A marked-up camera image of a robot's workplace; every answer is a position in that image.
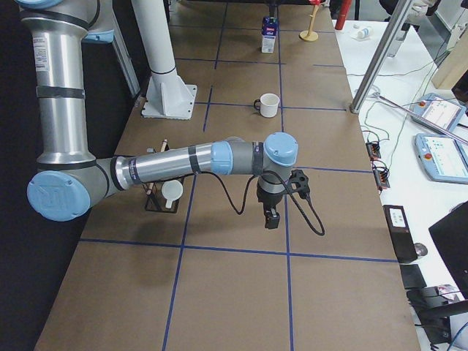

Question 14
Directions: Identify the near orange circuit board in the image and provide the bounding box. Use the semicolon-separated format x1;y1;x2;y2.
372;163;390;191

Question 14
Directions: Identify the white pedestal column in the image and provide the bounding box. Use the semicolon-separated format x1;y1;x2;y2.
132;0;197;120

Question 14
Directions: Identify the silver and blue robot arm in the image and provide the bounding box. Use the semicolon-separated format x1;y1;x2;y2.
19;1;298;229

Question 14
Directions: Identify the teach pendant tablet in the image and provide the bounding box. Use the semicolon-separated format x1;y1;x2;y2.
414;133;467;184
410;93;467;132

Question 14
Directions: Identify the far orange circuit board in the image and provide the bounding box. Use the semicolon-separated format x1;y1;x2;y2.
366;140;381;161

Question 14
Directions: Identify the aluminium frame post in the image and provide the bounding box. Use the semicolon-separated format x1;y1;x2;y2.
350;0;412;114

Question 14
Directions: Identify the wooden board leaning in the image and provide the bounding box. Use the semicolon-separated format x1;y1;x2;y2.
432;34;467;90

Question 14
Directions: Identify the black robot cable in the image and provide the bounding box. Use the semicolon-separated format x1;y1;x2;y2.
211;171;326;237

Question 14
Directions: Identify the blue milk carton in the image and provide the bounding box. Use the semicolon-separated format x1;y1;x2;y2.
261;16;278;53

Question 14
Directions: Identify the far teach pendant tablet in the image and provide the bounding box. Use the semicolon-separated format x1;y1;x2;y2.
410;93;467;132

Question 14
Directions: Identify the orange circuit board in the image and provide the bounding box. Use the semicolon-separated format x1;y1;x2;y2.
366;140;381;161
372;163;390;191

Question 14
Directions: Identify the black monitor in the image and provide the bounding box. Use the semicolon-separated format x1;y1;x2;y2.
429;206;467;298

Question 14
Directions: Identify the white bottle lying down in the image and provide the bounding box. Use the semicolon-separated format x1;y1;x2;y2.
351;26;374;41

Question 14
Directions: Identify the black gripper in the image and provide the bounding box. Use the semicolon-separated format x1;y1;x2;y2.
257;174;287;230

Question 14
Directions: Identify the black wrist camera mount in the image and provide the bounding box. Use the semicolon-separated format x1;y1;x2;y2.
288;169;310;200

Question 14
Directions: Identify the white mug with black handle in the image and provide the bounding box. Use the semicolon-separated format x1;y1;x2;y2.
253;93;280;118

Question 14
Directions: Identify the wooden mug tree stand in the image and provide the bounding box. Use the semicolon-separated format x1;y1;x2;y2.
299;0;321;42

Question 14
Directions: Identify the black power supply box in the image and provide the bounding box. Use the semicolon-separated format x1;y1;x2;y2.
383;205;418;263

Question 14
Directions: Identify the silver metal rod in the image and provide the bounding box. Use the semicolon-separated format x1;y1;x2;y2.
373;93;467;145

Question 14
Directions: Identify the red cylinder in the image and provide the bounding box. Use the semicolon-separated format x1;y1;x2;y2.
335;0;352;31

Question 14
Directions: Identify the near teach pendant tablet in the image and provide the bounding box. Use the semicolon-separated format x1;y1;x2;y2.
414;133;467;184

